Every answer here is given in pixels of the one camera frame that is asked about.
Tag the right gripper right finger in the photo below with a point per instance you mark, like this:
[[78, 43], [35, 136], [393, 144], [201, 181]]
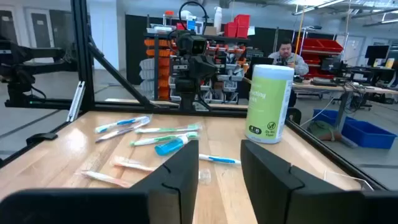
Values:
[[280, 193]]

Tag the green bag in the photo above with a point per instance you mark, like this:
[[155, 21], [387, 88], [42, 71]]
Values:
[[323, 130]]

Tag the blue toothbrush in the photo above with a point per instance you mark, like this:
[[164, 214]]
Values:
[[124, 122]]

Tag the clear acrylic organizer holder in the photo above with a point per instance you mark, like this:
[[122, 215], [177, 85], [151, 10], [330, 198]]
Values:
[[345, 182]]

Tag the black plastic edge clip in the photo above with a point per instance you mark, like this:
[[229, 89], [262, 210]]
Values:
[[42, 137]]

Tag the blue plastic floor bin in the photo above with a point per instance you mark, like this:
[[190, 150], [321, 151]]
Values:
[[368, 133], [326, 115]]

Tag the green toothbrush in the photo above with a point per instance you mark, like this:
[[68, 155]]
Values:
[[155, 140], [168, 129]]

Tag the orange toothbrush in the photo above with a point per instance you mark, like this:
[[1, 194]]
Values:
[[133, 165], [105, 179]]

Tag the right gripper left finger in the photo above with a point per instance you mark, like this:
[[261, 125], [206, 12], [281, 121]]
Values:
[[174, 186]]

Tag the green wipes canister white lid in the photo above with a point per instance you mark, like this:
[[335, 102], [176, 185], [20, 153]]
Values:
[[267, 102]]

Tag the black neighbouring robot arm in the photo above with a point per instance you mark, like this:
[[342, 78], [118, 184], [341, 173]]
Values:
[[18, 71]]

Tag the packaged toothbrushes bundle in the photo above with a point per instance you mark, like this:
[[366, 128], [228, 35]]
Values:
[[220, 160]]

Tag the wooden desk with grey legs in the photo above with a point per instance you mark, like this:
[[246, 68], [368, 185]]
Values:
[[326, 87]]

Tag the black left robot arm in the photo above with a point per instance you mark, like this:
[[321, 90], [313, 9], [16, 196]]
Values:
[[186, 91]]

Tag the silver metal corner bracket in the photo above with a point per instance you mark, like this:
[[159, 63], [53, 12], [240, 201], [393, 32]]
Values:
[[75, 102]]

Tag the person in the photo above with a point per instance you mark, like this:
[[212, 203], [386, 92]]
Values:
[[287, 57]]

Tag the purple wrapped toothbrush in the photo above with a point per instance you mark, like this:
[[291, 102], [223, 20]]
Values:
[[118, 133]]

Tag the white spray bottle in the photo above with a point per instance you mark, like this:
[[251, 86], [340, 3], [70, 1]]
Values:
[[217, 18]]

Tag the small blue mouthwash bottle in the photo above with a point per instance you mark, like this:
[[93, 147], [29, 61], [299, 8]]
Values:
[[169, 147]]

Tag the black monitor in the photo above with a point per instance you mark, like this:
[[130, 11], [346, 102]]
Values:
[[377, 51], [259, 62]]

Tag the red bin rack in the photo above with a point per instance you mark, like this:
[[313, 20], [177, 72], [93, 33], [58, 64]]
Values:
[[321, 46]]

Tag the red plastic bin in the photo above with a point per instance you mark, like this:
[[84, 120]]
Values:
[[230, 30], [243, 25]]

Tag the storage rack with orange bins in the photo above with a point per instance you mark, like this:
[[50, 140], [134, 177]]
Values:
[[161, 62]]

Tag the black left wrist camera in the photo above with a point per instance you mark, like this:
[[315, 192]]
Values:
[[196, 46]]

